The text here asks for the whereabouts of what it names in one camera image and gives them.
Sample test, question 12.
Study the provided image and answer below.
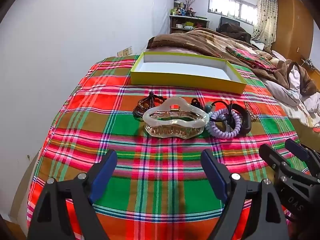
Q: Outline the yellow-green cardboard box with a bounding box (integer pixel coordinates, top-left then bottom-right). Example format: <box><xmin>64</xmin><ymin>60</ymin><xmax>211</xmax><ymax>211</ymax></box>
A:
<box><xmin>130</xmin><ymin>52</ymin><xmax>247</xmax><ymax>95</ymax></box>

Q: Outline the wooden wardrobe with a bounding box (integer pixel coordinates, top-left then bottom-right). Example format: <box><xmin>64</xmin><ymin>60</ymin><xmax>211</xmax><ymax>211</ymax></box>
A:
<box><xmin>271</xmin><ymin>0</ymin><xmax>314</xmax><ymax>66</ymax></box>

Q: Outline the patterned curtain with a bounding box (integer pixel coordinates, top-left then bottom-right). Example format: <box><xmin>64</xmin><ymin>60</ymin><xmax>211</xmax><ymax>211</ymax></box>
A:
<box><xmin>251</xmin><ymin>0</ymin><xmax>278</xmax><ymax>51</ymax></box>

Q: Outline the black wrist band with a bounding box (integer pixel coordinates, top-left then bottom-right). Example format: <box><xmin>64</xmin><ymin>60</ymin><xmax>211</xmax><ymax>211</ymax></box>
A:
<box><xmin>226</xmin><ymin>101</ymin><xmax>252</xmax><ymax>134</ymax></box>

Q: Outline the brown fleece blanket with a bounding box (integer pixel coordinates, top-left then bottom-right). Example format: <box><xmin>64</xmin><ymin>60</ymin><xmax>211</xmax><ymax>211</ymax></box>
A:
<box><xmin>146</xmin><ymin>27</ymin><xmax>318</xmax><ymax>96</ymax></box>

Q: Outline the light blue spiral hair tie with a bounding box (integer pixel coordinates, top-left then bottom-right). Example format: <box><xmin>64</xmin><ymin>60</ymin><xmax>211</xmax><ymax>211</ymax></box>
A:
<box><xmin>209</xmin><ymin>109</ymin><xmax>229</xmax><ymax>121</ymax></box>

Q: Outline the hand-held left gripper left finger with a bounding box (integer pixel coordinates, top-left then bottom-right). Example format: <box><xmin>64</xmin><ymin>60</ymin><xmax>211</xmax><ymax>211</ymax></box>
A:
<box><xmin>27</xmin><ymin>149</ymin><xmax>118</xmax><ymax>240</ymax></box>

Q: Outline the wooden shelf with items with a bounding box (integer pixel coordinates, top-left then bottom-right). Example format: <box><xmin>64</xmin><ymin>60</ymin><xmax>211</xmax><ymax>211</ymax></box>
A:
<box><xmin>169</xmin><ymin>15</ymin><xmax>209</xmax><ymax>34</ymax></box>

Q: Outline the window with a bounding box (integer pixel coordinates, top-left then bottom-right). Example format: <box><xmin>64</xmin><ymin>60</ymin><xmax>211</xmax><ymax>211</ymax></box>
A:
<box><xmin>208</xmin><ymin>0</ymin><xmax>258</xmax><ymax>25</ymax></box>

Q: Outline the purple spiral hair tie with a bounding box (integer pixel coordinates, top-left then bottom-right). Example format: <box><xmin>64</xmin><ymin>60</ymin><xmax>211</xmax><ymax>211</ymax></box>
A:
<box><xmin>205</xmin><ymin>109</ymin><xmax>241</xmax><ymax>139</ymax></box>

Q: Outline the white quilt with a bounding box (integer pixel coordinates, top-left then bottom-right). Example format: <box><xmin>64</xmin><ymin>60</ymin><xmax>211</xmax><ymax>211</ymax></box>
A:
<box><xmin>260</xmin><ymin>50</ymin><xmax>320</xmax><ymax>128</ymax></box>

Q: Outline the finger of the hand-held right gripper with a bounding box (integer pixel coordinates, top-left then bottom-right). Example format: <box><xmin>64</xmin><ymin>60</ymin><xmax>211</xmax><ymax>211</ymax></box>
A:
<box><xmin>285</xmin><ymin>138</ymin><xmax>320</xmax><ymax>173</ymax></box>
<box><xmin>258</xmin><ymin>143</ymin><xmax>320</xmax><ymax>188</ymax></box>

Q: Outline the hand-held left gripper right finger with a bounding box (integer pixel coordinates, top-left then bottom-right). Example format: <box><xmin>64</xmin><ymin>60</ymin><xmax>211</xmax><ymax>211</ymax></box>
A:
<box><xmin>201</xmin><ymin>149</ymin><xmax>290</xmax><ymax>240</ymax></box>

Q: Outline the folded plaid cloth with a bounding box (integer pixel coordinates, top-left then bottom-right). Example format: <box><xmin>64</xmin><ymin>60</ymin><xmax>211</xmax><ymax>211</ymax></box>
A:
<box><xmin>225</xmin><ymin>46</ymin><xmax>277</xmax><ymax>70</ymax></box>

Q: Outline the black hair tie teal bead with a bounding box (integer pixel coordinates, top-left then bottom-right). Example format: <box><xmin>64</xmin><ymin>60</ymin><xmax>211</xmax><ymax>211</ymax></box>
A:
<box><xmin>203</xmin><ymin>100</ymin><xmax>236</xmax><ymax>128</ymax></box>

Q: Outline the wall socket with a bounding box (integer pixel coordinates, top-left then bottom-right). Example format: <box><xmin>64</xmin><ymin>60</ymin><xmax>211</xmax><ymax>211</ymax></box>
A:
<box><xmin>117</xmin><ymin>47</ymin><xmax>133</xmax><ymax>57</ymax></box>

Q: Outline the brown bead bracelet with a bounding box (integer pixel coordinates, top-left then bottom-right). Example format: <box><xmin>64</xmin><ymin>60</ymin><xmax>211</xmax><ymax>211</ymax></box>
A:
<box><xmin>132</xmin><ymin>92</ymin><xmax>167</xmax><ymax>122</ymax></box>

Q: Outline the group of bottles and jars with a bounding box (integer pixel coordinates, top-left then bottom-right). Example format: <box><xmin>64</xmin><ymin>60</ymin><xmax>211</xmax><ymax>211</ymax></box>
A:
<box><xmin>170</xmin><ymin>0</ymin><xmax>198</xmax><ymax>17</ymax></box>

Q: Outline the plaid bed sheet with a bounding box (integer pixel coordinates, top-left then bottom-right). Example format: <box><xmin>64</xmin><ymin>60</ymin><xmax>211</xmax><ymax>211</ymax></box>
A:
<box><xmin>26</xmin><ymin>54</ymin><xmax>310</xmax><ymax>240</ymax></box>

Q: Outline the white hair claw clip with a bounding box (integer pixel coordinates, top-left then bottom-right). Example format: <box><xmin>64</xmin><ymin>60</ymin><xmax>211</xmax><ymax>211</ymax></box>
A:
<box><xmin>142</xmin><ymin>97</ymin><xmax>210</xmax><ymax>139</ymax></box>

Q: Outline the dark brown clothing pile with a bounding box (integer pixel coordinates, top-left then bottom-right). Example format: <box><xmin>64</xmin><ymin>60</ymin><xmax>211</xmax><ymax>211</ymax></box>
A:
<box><xmin>216</xmin><ymin>23</ymin><xmax>252</xmax><ymax>42</ymax></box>

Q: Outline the black monitor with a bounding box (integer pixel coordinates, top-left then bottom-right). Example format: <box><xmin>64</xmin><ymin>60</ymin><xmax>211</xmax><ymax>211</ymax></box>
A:
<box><xmin>219</xmin><ymin>16</ymin><xmax>241</xmax><ymax>32</ymax></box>

